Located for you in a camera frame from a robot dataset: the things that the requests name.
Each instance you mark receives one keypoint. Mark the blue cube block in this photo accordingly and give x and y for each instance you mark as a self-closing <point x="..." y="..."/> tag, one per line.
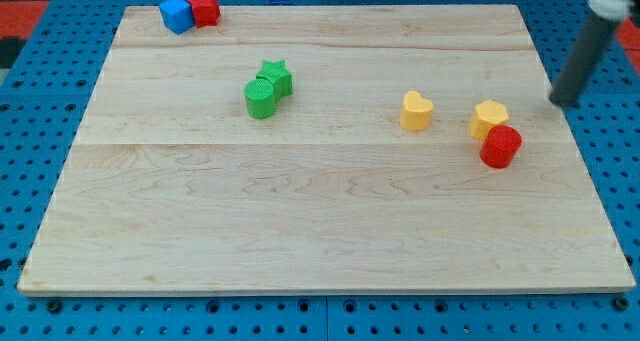
<point x="177" y="15"/>

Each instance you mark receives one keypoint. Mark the wooden board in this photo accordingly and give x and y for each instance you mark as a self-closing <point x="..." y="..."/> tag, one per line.
<point x="171" y="188"/>

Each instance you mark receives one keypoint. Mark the green cylinder block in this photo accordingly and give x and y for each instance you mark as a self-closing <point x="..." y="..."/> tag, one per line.
<point x="260" y="98"/>

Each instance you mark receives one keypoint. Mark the green star block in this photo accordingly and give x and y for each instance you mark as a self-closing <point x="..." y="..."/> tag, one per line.
<point x="279" y="76"/>

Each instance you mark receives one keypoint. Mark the yellow heart block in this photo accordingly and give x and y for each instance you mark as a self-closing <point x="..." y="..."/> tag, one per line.
<point x="416" y="111"/>

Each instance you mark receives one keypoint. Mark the yellow hexagon block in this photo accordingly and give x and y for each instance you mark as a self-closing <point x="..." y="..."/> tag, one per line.
<point x="485" y="116"/>

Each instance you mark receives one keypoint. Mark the red cylinder block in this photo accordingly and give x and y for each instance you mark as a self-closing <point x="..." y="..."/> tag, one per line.
<point x="500" y="146"/>

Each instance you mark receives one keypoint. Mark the red star block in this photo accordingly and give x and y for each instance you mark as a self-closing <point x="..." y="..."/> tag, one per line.
<point x="205" y="12"/>

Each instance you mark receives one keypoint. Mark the grey pusher rod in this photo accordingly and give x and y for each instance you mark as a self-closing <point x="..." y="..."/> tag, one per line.
<point x="587" y="52"/>

